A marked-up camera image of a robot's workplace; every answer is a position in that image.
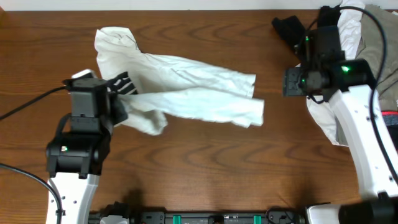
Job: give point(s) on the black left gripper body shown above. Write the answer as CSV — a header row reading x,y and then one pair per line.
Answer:
x,y
114,113

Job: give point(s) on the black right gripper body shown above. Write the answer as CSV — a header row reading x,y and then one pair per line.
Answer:
x,y
297,83

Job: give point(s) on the white t-shirt with black logo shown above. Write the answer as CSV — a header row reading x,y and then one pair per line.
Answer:
x,y
150,86

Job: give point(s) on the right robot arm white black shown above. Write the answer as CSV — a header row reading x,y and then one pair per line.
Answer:
x,y
347,86

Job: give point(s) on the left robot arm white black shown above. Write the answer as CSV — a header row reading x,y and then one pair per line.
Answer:
x,y
76,154

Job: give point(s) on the black garment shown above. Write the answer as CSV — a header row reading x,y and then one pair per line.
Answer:
x,y
291,30

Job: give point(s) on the khaki grey garment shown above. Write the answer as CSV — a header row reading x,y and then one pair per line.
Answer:
x,y
360,38

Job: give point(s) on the navy garment with red band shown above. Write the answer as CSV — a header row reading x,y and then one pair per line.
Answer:
x,y
391,120

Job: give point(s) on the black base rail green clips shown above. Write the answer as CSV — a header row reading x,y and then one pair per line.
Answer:
x,y
122,213

